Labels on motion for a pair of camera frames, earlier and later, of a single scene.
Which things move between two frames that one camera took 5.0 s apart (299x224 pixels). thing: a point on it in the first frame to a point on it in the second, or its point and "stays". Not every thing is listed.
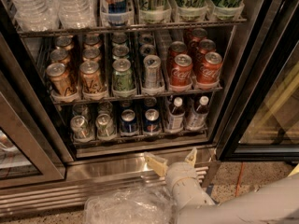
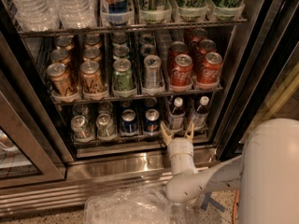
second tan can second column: [92, 54] stays
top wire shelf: [49, 31] stays
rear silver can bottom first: [79, 109] stays
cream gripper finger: [157, 163] to [167, 135]
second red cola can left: [176, 48] stays
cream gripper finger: [192, 157] to [190, 132]
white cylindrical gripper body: [179, 172] to [180, 146]
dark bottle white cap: [176, 118] stays
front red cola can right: [209, 70] stays
